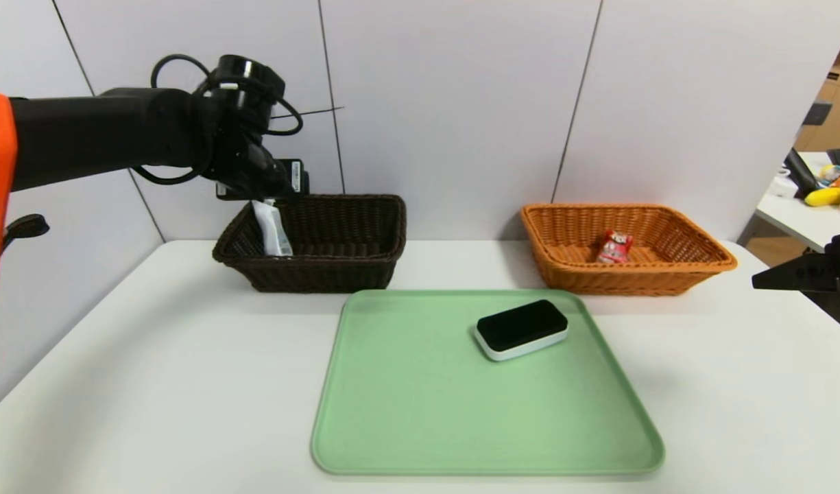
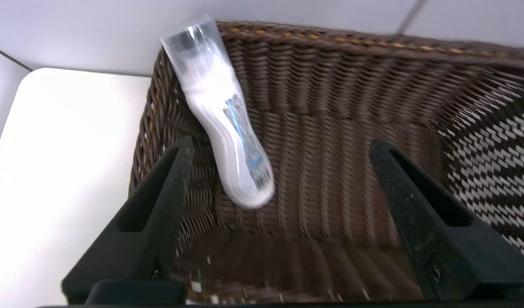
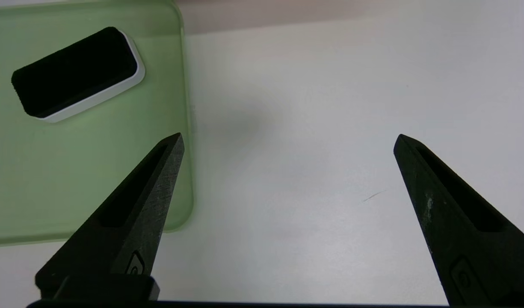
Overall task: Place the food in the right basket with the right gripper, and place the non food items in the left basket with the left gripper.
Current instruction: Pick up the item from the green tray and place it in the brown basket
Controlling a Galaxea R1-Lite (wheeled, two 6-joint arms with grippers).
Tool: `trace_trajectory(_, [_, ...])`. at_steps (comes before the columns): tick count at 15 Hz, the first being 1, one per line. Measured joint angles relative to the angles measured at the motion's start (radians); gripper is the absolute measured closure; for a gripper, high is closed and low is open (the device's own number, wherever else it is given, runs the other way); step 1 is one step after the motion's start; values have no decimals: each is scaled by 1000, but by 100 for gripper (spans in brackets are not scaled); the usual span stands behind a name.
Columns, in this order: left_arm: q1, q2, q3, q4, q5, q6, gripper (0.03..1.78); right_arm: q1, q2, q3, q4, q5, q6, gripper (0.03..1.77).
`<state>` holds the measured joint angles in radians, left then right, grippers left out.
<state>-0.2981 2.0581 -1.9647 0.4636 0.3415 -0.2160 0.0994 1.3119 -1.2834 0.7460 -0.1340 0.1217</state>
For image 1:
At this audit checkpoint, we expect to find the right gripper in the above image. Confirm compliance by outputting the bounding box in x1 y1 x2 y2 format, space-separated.
752 230 840 338

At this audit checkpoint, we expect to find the red snack packet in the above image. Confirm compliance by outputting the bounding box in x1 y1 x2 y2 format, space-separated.
596 230 634 266

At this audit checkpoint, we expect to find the black and white eraser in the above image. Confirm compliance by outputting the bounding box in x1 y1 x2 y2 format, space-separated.
473 299 569 362

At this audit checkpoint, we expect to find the white plastic bottle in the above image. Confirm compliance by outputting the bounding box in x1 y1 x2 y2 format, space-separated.
251 199 294 258

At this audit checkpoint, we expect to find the orange wicker basket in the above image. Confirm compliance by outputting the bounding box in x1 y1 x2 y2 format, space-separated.
519 203 738 297

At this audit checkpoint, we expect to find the dark brown wicker basket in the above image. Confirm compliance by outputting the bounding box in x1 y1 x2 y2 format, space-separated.
213 195 408 294

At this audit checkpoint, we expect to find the white background table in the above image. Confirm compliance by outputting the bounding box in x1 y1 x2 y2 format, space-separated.
754 152 840 253

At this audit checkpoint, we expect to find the white background cup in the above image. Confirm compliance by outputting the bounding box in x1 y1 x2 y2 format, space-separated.
767 168 797 200

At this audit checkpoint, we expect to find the black slanted background object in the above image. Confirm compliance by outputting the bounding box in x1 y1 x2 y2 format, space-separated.
782 149 818 201

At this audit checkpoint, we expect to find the dark grey background object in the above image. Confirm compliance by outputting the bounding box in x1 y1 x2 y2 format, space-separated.
798 102 830 128

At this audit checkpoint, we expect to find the green plastic tray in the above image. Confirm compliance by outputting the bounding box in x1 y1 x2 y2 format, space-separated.
311 289 665 475

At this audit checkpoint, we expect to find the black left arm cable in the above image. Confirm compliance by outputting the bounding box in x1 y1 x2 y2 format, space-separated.
130 54 304 187

